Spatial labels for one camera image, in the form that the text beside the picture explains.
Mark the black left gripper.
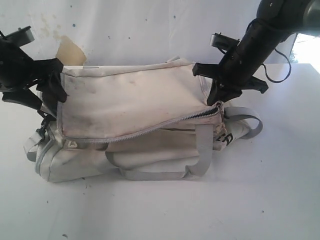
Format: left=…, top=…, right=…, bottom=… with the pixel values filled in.
left=0, top=58, right=68, bottom=116

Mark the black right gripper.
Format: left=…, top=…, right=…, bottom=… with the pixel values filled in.
left=192, top=58, right=269, bottom=104

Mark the white zippered duffel bag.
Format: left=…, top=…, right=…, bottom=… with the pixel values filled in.
left=23, top=58, right=263, bottom=182

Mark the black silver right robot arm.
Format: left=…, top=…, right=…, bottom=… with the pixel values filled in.
left=192, top=0, right=320, bottom=106

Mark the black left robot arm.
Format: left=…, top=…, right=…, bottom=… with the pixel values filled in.
left=0, top=39, right=67, bottom=115

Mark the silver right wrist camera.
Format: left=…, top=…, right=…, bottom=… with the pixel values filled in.
left=210, top=33, right=240, bottom=51

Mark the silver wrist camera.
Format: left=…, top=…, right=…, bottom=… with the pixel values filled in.
left=4, top=26, right=35, bottom=47
left=210, top=33, right=240, bottom=51

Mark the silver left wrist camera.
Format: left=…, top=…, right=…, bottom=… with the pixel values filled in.
left=4, top=26, right=35, bottom=47

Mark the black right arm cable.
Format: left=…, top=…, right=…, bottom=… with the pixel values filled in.
left=261, top=47, right=292, bottom=83

